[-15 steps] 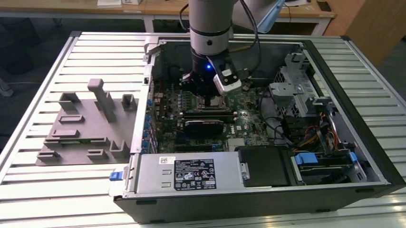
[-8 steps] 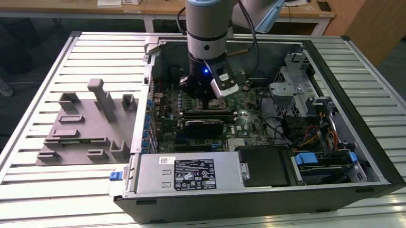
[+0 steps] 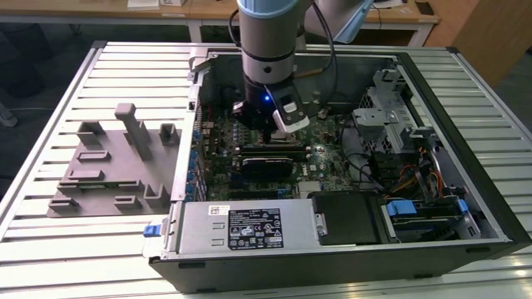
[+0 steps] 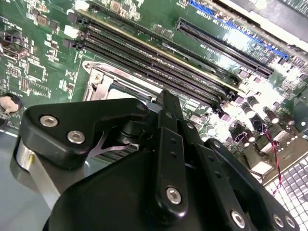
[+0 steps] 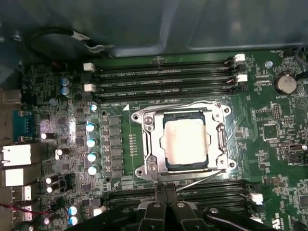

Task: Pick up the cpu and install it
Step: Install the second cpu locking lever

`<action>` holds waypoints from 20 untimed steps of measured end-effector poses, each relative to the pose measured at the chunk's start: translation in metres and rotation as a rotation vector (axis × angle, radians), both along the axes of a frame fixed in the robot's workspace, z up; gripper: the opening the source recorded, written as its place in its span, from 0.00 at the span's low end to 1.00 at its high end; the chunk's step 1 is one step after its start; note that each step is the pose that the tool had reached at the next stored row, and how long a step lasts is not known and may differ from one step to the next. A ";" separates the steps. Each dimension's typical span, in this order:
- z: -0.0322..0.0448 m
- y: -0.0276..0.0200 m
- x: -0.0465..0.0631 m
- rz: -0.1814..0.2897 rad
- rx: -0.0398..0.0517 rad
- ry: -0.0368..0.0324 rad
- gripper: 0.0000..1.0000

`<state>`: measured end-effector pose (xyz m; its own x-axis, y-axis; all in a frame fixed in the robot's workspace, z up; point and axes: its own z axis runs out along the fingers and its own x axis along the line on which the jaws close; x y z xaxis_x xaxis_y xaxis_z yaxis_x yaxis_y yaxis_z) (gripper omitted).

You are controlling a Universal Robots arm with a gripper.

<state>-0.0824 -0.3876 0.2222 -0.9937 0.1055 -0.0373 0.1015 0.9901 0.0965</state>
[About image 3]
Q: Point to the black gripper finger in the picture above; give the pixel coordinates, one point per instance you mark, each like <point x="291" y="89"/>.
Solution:
<point x="240" y="109"/>

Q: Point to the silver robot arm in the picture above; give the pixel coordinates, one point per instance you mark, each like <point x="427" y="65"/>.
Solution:
<point x="265" y="40"/>

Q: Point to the CPU socket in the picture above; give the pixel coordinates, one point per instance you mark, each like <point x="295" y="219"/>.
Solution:
<point x="287" y="144"/>

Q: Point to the black RAM slot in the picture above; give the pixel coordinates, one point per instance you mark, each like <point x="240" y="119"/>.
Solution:
<point x="283" y="147"/>
<point x="269" y="156"/>
<point x="269" y="150"/>
<point x="269" y="153"/>

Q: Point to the coin battery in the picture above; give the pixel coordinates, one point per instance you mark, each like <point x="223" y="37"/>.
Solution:
<point x="323" y="114"/>

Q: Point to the black graphics card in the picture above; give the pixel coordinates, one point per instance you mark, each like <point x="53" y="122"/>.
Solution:
<point x="265" y="168"/>

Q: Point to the green motherboard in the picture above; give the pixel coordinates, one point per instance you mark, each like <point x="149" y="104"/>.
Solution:
<point x="328" y="162"/>

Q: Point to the black expansion slot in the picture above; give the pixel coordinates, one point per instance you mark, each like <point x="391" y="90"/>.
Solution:
<point x="253" y="194"/>

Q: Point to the silver metal drive cage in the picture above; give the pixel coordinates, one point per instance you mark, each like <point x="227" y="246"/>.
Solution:
<point x="373" y="124"/>

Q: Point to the silver chipset heatsink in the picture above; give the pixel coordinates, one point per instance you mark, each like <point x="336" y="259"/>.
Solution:
<point x="309" y="187"/>

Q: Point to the wooden desk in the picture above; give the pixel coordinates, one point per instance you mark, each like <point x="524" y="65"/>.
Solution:
<point x="175" y="12"/>

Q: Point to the grey parts rack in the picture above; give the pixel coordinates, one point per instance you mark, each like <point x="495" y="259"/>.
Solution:
<point x="120" y="174"/>

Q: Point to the white box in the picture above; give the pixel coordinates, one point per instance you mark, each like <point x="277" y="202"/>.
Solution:
<point x="143" y="3"/>
<point x="172" y="2"/>

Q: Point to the silver power supply unit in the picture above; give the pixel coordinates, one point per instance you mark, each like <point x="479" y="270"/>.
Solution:
<point x="195" y="230"/>

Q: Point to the blue case latch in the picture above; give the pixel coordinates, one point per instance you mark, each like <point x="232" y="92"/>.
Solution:
<point x="151" y="231"/>

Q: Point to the blue disk carrier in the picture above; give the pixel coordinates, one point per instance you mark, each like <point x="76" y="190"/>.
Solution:
<point x="400" y="208"/>

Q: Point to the black phone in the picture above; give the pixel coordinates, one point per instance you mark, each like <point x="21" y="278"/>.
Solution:
<point x="424" y="7"/>

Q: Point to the black PC case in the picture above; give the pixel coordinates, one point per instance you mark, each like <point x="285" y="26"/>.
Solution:
<point x="291" y="274"/>

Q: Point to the grey furniture foot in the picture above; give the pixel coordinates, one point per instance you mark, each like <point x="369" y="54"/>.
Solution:
<point x="7" y="116"/>

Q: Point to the blue plastic clip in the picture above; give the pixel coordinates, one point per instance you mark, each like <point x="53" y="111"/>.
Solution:
<point x="461" y="208"/>

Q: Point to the wooden cabinet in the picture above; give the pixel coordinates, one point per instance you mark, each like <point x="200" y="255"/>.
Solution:
<point x="491" y="37"/>

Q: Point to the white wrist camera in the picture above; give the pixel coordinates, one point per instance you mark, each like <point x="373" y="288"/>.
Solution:
<point x="292" y="124"/>

